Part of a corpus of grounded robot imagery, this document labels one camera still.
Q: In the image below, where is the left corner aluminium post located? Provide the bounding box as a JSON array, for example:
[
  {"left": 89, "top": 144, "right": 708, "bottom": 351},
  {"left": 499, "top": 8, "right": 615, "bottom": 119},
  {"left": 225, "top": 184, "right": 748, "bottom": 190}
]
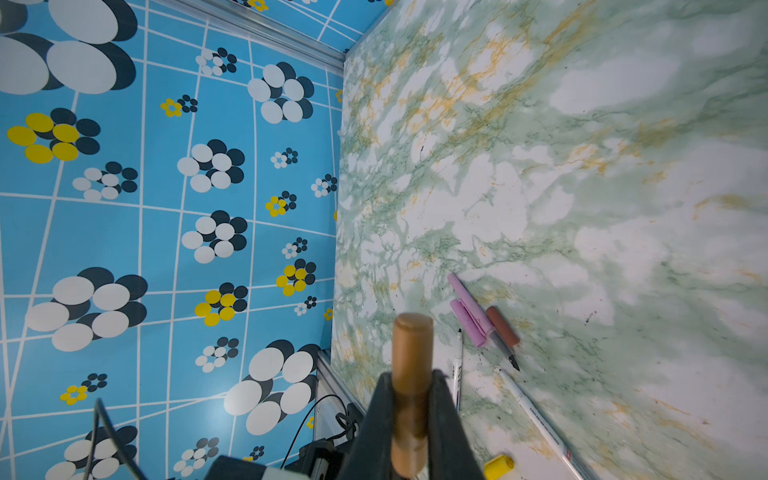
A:
[{"left": 162, "top": 0, "right": 345, "bottom": 76}]

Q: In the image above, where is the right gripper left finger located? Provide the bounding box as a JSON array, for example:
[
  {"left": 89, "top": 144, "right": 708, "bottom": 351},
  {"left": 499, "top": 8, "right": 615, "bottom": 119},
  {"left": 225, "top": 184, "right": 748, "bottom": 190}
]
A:
[{"left": 338, "top": 372, "right": 394, "bottom": 480}]

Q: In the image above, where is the pink pen cap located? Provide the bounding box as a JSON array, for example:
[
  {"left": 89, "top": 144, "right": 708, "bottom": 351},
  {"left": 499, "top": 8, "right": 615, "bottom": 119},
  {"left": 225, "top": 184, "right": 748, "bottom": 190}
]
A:
[{"left": 450, "top": 299, "right": 487, "bottom": 348}]

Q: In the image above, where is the yellow pen cap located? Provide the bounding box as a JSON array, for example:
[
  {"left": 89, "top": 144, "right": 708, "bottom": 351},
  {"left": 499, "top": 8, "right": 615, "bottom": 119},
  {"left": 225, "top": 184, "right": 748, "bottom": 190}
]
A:
[{"left": 483, "top": 454, "right": 515, "bottom": 480}]

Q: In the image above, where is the white pen yellow tip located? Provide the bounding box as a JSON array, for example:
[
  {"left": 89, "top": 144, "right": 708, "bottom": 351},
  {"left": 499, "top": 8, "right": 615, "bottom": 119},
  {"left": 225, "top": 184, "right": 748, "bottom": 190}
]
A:
[{"left": 497, "top": 369, "right": 591, "bottom": 480}]

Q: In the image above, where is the red-brown pen cap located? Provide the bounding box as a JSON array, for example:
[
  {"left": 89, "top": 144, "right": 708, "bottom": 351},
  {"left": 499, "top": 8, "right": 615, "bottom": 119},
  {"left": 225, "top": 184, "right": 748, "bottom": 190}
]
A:
[{"left": 486, "top": 306, "right": 520, "bottom": 349}]

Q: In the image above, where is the aluminium front rail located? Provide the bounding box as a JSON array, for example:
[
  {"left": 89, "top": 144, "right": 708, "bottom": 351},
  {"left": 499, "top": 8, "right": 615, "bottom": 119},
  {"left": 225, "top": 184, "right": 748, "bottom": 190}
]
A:
[{"left": 313, "top": 349, "right": 365, "bottom": 445}]

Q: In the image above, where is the white slim pen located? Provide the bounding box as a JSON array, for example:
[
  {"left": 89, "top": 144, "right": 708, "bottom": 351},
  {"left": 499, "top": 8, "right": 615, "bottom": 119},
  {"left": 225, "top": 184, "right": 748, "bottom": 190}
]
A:
[{"left": 451, "top": 328, "right": 463, "bottom": 411}]

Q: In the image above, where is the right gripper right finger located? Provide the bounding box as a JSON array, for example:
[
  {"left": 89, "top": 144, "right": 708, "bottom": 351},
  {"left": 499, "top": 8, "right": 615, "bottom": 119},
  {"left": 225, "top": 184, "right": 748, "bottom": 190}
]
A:
[{"left": 427, "top": 370, "right": 484, "bottom": 480}]

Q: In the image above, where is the pink fountain pen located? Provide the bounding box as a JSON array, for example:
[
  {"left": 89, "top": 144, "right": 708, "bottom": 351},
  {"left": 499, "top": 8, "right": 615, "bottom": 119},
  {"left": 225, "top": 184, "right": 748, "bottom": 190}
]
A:
[{"left": 447, "top": 273, "right": 520, "bottom": 371}]

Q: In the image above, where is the tan brown pen cap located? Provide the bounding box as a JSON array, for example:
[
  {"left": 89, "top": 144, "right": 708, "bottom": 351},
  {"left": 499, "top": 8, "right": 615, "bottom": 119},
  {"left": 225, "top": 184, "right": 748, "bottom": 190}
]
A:
[{"left": 391, "top": 313, "right": 434, "bottom": 478}]

